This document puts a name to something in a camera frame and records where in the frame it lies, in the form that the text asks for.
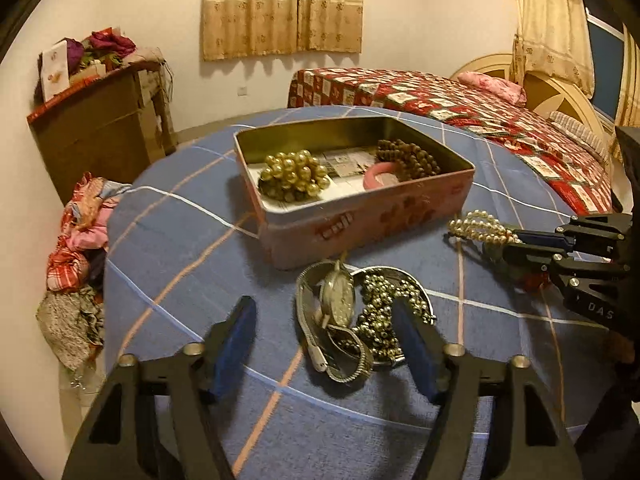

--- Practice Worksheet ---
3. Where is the gold bead bracelet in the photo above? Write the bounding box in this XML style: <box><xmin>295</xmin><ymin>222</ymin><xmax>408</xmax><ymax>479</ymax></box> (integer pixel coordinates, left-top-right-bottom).
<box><xmin>258</xmin><ymin>150</ymin><xmax>332</xmax><ymax>203</ymax></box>

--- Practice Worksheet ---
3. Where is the grey patterned cloth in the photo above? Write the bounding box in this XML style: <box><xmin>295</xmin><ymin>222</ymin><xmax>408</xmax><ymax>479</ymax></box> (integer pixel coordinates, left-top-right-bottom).
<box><xmin>36</xmin><ymin>290</ymin><xmax>106</xmax><ymax>372</ymax></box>

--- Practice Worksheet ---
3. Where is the pink bangle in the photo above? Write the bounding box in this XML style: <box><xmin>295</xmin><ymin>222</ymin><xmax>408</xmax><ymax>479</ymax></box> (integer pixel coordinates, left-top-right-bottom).
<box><xmin>362</xmin><ymin>161</ymin><xmax>401</xmax><ymax>191</ymax></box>

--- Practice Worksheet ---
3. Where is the small gold bead necklace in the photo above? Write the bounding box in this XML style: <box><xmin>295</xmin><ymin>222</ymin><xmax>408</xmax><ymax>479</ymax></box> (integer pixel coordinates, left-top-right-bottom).
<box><xmin>345</xmin><ymin>266</ymin><xmax>436</xmax><ymax>367</ymax></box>

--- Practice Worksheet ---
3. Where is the cream round headboard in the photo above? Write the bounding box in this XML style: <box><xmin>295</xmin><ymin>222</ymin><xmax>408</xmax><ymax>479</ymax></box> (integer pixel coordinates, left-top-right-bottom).
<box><xmin>450</xmin><ymin>52</ymin><xmax>613</xmax><ymax>136</ymax></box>

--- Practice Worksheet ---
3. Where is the narrow beige patterned curtain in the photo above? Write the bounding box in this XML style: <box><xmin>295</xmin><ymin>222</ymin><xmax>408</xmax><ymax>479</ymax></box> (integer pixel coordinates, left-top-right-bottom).
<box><xmin>510</xmin><ymin>0</ymin><xmax>596</xmax><ymax>98</ymax></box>

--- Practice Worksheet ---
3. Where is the printed paper sheet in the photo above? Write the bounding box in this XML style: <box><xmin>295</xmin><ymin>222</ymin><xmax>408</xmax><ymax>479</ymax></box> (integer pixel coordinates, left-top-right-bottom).
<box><xmin>260</xmin><ymin>146</ymin><xmax>381</xmax><ymax>211</ymax></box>

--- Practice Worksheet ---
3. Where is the brown wooden bead bracelet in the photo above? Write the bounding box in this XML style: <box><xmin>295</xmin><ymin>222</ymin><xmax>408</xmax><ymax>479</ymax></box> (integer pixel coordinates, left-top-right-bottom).
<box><xmin>376</xmin><ymin>139</ymin><xmax>442</xmax><ymax>181</ymax></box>

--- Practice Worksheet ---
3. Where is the bed with red patterned cover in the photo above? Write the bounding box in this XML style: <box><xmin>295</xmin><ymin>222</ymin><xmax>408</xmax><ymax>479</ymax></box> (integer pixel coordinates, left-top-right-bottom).
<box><xmin>287</xmin><ymin>66</ymin><xmax>613</xmax><ymax>216</ymax></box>

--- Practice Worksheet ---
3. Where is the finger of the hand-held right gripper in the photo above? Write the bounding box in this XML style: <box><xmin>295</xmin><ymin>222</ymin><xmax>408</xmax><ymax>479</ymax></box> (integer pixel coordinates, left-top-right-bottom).
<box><xmin>501</xmin><ymin>245</ymin><xmax>632</xmax><ymax>329</ymax></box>
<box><xmin>510</xmin><ymin>212</ymin><xmax>634</xmax><ymax>262</ymax></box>

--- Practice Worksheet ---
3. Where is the brown wooden cabinet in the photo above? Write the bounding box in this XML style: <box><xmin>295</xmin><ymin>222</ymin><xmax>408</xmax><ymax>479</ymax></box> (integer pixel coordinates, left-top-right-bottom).
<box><xmin>27</xmin><ymin>57</ymin><xmax>177</xmax><ymax>203</ymax></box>

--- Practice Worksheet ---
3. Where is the silver wristwatch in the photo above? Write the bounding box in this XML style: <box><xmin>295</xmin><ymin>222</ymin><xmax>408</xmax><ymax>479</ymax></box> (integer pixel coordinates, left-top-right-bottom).
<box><xmin>295</xmin><ymin>260</ymin><xmax>376</xmax><ymax>386</ymax></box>

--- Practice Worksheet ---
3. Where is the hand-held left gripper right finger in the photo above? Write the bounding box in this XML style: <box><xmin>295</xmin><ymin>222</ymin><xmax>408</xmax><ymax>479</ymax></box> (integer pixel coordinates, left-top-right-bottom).
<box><xmin>392</xmin><ymin>299</ymin><xmax>583</xmax><ymax>480</ymax></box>

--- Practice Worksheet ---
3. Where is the wide beige patterned curtain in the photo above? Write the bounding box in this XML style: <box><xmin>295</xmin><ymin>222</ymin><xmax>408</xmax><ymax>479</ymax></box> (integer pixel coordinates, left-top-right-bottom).
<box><xmin>201</xmin><ymin>0</ymin><xmax>364</xmax><ymax>62</ymax></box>

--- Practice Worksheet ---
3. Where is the flat red box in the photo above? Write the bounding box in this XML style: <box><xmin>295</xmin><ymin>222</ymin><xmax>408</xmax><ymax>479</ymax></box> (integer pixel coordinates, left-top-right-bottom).
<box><xmin>26</xmin><ymin>62</ymin><xmax>126</xmax><ymax>123</ymax></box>

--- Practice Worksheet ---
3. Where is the pink and red clothes pile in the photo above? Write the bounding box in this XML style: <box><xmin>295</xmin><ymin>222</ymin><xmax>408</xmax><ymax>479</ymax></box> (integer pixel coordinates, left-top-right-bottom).
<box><xmin>46</xmin><ymin>172</ymin><xmax>132</xmax><ymax>293</ymax></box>

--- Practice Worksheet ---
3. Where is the pink metal tin box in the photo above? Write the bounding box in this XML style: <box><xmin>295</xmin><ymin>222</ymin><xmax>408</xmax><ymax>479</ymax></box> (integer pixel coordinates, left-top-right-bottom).
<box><xmin>233</xmin><ymin>116</ymin><xmax>476</xmax><ymax>271</ymax></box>

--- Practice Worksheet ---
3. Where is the pile of clothes on cabinet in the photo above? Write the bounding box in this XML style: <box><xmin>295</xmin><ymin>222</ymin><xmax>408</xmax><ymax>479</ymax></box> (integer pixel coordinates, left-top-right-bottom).
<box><xmin>65</xmin><ymin>28</ymin><xmax>166</xmax><ymax>78</ymax></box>

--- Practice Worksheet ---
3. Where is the beige cardboard box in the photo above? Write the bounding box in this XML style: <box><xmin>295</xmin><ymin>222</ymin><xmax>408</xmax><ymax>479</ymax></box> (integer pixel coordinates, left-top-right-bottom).
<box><xmin>70</xmin><ymin>62</ymin><xmax>107</xmax><ymax>87</ymax></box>

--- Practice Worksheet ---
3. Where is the white pearl bracelet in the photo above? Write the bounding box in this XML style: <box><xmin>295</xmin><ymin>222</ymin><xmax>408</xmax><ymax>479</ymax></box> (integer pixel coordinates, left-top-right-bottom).
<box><xmin>446</xmin><ymin>211</ymin><xmax>523</xmax><ymax>248</ymax></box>

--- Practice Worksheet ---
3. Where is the dark window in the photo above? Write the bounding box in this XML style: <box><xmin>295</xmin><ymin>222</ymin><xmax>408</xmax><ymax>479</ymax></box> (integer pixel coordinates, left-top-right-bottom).
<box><xmin>580</xmin><ymin>0</ymin><xmax>640</xmax><ymax>126</ymax></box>

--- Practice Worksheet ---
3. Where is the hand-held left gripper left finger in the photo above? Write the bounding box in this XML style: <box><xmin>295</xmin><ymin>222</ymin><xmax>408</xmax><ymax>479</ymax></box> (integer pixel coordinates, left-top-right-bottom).
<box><xmin>61</xmin><ymin>295</ymin><xmax>258</xmax><ymax>480</ymax></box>

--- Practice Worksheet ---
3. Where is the small red ornament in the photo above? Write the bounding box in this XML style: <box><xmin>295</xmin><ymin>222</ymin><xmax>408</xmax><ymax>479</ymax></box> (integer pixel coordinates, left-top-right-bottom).
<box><xmin>520</xmin><ymin>264</ymin><xmax>552</xmax><ymax>292</ymax></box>

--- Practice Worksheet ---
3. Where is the pink pillow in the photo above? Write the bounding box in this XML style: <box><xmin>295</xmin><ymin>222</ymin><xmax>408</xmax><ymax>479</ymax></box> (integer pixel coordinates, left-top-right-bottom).
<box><xmin>457</xmin><ymin>71</ymin><xmax>527</xmax><ymax>107</ymax></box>

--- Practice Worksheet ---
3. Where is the white cardboard box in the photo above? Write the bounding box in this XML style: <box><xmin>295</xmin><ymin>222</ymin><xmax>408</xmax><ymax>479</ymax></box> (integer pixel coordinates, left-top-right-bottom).
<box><xmin>40</xmin><ymin>40</ymin><xmax>71</xmax><ymax>101</ymax></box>

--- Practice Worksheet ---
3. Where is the striped pillow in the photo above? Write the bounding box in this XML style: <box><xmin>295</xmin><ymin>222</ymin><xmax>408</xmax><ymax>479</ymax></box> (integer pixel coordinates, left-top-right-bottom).
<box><xmin>547</xmin><ymin>111</ymin><xmax>611</xmax><ymax>161</ymax></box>

